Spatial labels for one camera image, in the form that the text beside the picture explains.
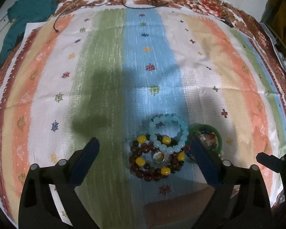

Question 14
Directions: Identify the colourful striped cloth mat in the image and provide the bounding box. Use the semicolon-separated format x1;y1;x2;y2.
0;7;286;229

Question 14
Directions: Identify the green bangle bracelet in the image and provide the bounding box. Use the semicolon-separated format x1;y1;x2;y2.
187;123;224;162

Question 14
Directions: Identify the metal bed footboard rail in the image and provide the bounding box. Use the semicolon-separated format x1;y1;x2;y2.
259;22;286;72

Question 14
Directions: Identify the dark red yellow bead bracelet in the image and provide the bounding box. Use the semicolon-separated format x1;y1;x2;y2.
129;133;194;182

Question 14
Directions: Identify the silver metal tin box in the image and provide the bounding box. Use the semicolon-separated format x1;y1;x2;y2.
144;186;215;228

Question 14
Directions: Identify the teal garment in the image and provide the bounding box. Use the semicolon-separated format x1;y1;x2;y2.
0;0;57;64

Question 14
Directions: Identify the light blue bead bracelet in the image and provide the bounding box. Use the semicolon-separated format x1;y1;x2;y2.
147;113;190;154

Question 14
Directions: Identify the silver ring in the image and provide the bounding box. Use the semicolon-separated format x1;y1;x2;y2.
151;151;169;164

